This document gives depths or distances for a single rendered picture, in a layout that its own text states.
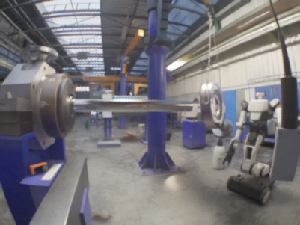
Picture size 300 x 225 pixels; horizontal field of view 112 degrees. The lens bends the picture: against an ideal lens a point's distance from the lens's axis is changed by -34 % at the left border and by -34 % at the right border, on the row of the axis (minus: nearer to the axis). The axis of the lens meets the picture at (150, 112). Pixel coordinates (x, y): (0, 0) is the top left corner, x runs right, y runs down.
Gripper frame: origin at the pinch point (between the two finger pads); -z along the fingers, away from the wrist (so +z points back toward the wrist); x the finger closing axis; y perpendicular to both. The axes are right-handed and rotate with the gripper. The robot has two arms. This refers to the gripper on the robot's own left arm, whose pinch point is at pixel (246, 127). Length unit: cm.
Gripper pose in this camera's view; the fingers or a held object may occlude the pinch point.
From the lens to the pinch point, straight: 143.3
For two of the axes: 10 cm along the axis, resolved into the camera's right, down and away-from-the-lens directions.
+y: 4.1, -7.6, 5.0
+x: 5.6, 6.4, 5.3
